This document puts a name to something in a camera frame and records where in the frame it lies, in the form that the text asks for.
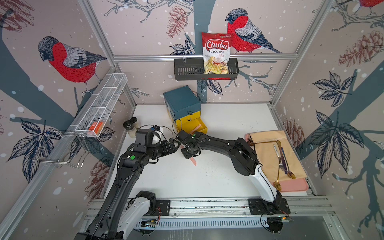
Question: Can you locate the pink fruit knife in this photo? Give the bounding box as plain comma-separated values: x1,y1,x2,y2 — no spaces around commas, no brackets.
189,124,202,134
190,157,197,166

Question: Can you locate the teal yellow drawer cabinet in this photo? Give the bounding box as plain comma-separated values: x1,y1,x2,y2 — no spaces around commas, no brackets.
163,86,208,134

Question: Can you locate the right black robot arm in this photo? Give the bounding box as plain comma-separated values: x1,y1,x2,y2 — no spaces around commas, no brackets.
176,131,282,215

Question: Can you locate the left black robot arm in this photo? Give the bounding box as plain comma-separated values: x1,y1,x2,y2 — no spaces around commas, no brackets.
75,139,181,240

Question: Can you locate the black cap shaker bottle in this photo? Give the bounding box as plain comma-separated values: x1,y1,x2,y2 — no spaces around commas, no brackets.
123,120,138,139

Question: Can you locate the orange item in shelf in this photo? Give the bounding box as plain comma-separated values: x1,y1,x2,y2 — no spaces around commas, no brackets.
88,122,104,134

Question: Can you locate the metal hook rack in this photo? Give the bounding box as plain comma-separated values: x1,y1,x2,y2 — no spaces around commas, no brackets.
31,130,90,169

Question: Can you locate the silver cutlery knife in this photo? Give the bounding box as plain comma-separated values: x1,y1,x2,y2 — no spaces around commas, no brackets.
273,145,284,171

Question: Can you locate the red Chuba chips bag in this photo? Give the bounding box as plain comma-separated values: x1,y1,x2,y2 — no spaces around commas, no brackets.
202,33,232,75

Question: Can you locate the gold spoon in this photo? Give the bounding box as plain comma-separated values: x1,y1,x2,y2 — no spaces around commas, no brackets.
277,141,296,180

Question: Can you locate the pink tray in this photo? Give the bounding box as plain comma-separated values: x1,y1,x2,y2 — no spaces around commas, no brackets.
244,133,310,193

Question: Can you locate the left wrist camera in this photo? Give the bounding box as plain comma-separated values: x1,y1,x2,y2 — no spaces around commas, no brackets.
135,127,162,147

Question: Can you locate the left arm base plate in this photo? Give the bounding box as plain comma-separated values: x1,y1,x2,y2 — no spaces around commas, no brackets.
145,200,171,217

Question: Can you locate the black wall basket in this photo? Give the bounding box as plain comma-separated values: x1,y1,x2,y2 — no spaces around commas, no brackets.
174,58,239,81

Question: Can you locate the clear wire wall shelf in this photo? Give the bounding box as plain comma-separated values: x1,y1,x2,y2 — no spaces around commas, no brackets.
69,73,128,138

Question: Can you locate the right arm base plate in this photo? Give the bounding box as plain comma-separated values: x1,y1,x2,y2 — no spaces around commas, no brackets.
248,198,291,216

